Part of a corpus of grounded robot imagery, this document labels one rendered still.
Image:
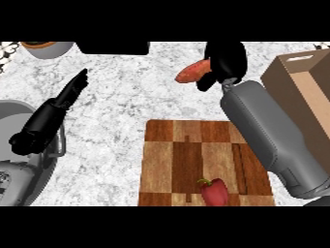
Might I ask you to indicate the orange sweet potato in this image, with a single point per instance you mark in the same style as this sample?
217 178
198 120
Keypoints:
193 71

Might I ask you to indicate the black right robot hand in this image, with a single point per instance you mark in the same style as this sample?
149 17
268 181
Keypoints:
226 61

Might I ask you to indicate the black flat appliance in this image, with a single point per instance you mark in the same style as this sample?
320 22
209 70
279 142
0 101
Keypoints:
112 47

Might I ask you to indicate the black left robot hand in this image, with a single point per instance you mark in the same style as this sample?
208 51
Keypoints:
46 120

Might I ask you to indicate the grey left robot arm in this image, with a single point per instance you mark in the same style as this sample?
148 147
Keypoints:
9 155

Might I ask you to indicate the checkered wooden cutting board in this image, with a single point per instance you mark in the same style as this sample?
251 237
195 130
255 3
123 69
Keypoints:
205 163

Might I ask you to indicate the brown cardboard box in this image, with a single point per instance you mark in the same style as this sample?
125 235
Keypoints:
314 106

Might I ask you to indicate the red bell pepper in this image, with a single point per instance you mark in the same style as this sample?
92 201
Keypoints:
214 191

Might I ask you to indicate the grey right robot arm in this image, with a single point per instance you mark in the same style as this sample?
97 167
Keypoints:
271 142

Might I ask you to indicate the grey pot with brown contents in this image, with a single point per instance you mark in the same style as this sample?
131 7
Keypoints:
47 48

